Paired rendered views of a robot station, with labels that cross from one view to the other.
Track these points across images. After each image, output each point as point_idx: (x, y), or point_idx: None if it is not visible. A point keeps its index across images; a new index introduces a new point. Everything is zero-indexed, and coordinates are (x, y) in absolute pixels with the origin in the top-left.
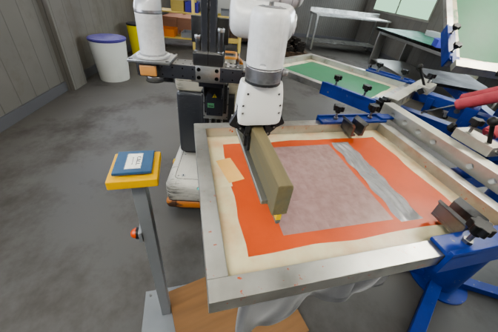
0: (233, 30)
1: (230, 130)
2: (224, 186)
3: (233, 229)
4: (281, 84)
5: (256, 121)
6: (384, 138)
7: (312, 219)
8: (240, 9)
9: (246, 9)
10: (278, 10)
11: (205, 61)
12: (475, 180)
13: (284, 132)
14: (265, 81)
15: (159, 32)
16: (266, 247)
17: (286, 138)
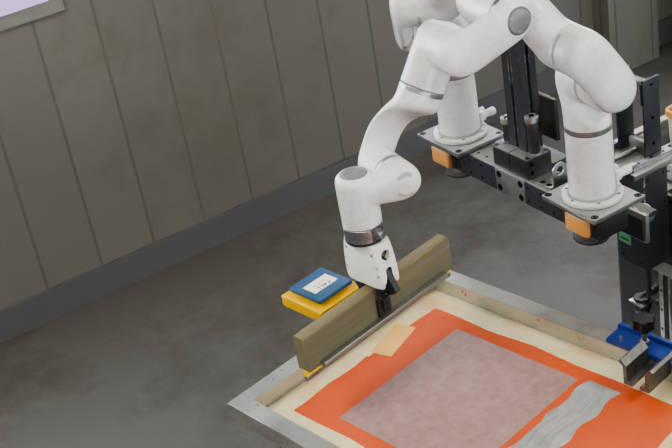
0: None
1: (463, 291)
2: (361, 352)
3: (312, 387)
4: (372, 247)
5: (360, 278)
6: None
7: (383, 425)
8: (360, 160)
9: (363, 161)
10: (343, 181)
11: (507, 164)
12: None
13: (544, 330)
14: (348, 239)
15: (458, 105)
16: (314, 414)
17: (530, 340)
